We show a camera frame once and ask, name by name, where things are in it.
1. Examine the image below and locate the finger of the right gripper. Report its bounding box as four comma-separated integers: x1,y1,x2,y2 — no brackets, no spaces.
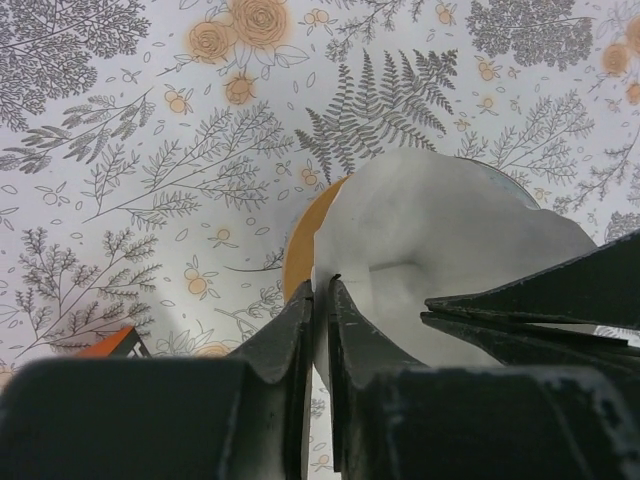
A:
421,312,639,370
425,231,639,330

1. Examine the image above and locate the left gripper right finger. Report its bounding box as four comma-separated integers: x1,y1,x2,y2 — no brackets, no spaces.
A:
327,279,639,479

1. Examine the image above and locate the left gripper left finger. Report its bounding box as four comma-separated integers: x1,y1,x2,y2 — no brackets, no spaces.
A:
1,283,314,479

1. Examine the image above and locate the grey glass dripper cone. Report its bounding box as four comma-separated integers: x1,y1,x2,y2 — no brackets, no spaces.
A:
471,159,541,210

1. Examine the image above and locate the coffee filter paper box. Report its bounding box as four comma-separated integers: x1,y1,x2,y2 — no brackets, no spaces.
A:
76,326,151,358

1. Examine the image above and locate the beige paper coffee filter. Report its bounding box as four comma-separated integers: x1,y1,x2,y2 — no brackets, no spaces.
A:
313,148,595,367

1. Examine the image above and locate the wooden dripper ring holder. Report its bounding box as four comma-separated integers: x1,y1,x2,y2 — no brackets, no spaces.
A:
282,177,349,303

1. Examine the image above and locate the floral patterned table mat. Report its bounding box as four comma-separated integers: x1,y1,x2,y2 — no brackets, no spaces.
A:
1,1,639,479

